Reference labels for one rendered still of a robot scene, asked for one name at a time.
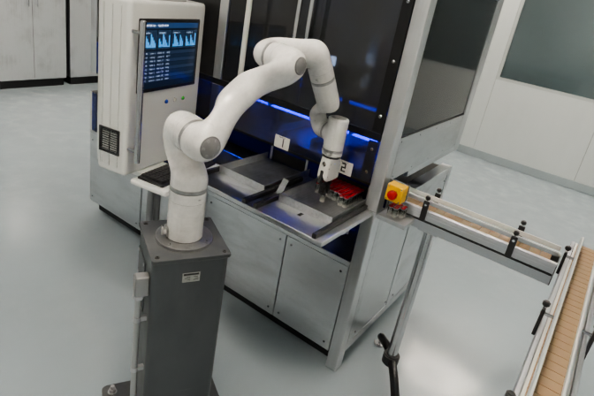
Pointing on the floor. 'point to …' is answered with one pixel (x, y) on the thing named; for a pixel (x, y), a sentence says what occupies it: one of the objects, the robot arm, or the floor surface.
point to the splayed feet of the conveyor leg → (389, 363)
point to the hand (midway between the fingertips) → (323, 189)
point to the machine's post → (389, 146)
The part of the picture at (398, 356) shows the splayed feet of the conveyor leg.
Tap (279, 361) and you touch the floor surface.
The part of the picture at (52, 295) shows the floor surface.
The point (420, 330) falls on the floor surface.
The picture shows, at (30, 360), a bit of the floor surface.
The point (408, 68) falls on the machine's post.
